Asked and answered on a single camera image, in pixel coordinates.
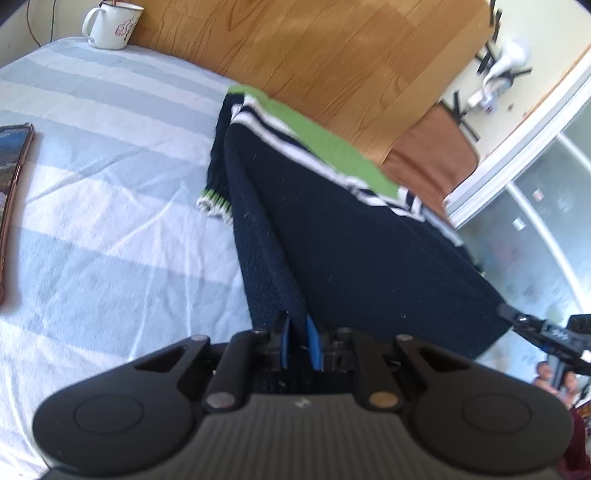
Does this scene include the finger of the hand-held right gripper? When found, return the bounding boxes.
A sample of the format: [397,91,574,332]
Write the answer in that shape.
[495,302,555,344]

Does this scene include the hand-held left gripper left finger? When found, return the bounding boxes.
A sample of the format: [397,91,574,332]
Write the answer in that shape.
[134,311,293,413]

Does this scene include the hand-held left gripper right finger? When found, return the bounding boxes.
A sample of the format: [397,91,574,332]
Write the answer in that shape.
[305,315,472,413]

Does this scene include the navy green striped knit sweater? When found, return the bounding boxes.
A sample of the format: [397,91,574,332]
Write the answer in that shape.
[196,84,513,393]

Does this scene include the person's right hand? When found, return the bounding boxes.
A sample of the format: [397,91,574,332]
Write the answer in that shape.
[533,361,580,404]

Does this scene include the dark red clothing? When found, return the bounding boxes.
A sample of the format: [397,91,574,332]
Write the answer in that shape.
[558,406,591,480]

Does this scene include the brown seat cushion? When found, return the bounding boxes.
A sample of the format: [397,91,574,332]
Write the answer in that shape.
[383,104,481,213]

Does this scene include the black tape strips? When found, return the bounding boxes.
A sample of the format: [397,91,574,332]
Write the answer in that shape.
[475,0,533,78]
[451,90,482,143]

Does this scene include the blue white striped bed sheet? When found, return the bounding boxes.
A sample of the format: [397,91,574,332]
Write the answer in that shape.
[0,37,573,480]

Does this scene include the white power strip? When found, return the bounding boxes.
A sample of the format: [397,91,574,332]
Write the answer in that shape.
[467,88,498,114]

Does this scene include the white enamel mug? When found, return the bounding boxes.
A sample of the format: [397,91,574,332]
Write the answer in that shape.
[82,0,145,50]

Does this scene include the white window frame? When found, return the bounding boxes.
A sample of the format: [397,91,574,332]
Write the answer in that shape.
[442,28,591,324]

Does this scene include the wood-pattern wall board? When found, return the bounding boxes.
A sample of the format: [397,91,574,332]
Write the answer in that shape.
[127,0,497,167]

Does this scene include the thin wall cable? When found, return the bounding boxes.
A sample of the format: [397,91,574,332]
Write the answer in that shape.
[25,0,49,47]

